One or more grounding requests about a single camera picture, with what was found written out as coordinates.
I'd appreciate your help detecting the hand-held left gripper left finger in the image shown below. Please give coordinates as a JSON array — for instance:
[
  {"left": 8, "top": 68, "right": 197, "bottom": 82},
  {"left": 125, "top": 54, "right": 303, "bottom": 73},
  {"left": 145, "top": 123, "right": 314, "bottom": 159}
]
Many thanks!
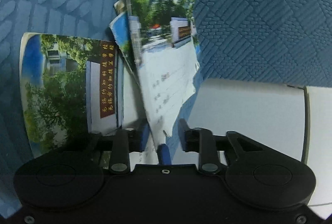
[{"left": 62, "top": 119, "right": 151, "bottom": 175}]

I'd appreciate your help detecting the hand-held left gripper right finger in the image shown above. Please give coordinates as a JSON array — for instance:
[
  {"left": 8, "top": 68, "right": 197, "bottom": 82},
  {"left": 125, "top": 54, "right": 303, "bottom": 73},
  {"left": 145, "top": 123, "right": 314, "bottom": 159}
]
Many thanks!
[{"left": 178, "top": 118, "right": 273, "bottom": 175}]

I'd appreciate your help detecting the white cabinet with black trim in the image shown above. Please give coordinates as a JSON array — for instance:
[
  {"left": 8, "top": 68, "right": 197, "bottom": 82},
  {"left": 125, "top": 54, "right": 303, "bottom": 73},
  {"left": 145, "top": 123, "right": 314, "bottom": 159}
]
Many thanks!
[{"left": 182, "top": 78, "right": 332, "bottom": 207}]

